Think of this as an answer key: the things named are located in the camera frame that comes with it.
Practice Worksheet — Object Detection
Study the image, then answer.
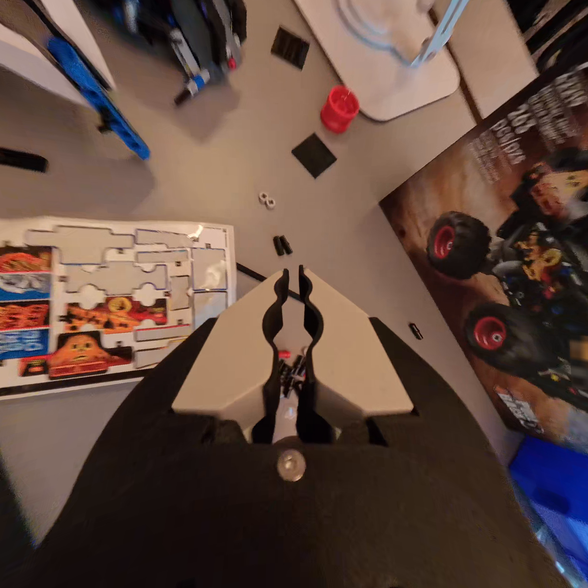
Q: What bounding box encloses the blue printed curved panel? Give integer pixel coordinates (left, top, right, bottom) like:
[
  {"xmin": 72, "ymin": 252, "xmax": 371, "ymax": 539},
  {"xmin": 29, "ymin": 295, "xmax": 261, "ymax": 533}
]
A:
[{"xmin": 48, "ymin": 37, "xmax": 151, "ymax": 160}]

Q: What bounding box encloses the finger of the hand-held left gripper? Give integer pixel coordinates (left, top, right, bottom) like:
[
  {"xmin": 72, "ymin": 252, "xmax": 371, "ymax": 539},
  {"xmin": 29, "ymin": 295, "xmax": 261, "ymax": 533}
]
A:
[
  {"xmin": 0, "ymin": 0, "xmax": 93, "ymax": 109},
  {"xmin": 28, "ymin": 0, "xmax": 116, "ymax": 91}
]

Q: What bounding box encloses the dark toy set box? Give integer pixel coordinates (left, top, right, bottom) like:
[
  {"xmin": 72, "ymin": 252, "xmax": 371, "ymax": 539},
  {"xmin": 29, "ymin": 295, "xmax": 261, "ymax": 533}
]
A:
[{"xmin": 379, "ymin": 64, "xmax": 588, "ymax": 442}]

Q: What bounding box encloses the black smooth square tile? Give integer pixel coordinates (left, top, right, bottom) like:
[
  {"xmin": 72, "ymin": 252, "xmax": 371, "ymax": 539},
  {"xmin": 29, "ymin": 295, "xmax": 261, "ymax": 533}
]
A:
[{"xmin": 292, "ymin": 133, "xmax": 337, "ymax": 179}]

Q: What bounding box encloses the thick black beam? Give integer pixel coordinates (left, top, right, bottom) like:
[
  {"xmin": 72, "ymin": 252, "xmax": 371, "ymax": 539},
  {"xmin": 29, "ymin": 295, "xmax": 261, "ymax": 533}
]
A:
[{"xmin": 0, "ymin": 148, "xmax": 49, "ymax": 174}]

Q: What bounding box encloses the white book stand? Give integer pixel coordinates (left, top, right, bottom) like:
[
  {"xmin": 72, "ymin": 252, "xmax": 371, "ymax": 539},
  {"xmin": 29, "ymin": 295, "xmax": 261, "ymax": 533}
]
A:
[{"xmin": 294, "ymin": 0, "xmax": 471, "ymax": 122}]

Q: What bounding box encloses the red wheel rim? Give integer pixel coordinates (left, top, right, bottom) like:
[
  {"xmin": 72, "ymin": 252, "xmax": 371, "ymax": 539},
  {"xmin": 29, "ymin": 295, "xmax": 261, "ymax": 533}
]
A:
[{"xmin": 320, "ymin": 85, "xmax": 360, "ymax": 135}]

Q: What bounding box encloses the grey desk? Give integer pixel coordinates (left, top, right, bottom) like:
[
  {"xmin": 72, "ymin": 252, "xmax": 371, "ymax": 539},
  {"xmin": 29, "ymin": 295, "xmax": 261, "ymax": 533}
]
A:
[{"xmin": 0, "ymin": 0, "xmax": 520, "ymax": 552}]

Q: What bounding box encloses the blue storage bin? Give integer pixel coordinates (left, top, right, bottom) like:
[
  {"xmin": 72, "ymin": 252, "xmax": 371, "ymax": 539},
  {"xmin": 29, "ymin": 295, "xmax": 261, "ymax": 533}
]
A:
[{"xmin": 507, "ymin": 436, "xmax": 588, "ymax": 579}]

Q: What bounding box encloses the colourful sticker sheet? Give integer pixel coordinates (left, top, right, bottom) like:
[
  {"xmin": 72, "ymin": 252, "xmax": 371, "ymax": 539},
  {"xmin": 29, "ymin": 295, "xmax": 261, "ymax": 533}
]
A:
[{"xmin": 0, "ymin": 216, "xmax": 236, "ymax": 398}]

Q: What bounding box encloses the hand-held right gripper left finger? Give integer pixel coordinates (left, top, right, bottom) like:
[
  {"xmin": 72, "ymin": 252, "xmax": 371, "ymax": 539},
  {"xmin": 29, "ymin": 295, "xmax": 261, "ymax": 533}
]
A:
[{"xmin": 172, "ymin": 269, "xmax": 290, "ymax": 444}]

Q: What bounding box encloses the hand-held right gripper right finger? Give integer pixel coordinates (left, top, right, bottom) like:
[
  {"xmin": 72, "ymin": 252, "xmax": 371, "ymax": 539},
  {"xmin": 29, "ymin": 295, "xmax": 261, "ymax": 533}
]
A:
[{"xmin": 296, "ymin": 266, "xmax": 414, "ymax": 444}]

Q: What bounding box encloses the black axle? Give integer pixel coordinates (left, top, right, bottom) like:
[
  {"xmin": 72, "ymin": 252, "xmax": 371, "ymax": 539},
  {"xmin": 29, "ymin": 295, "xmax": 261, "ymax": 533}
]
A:
[{"xmin": 236, "ymin": 263, "xmax": 301, "ymax": 301}]

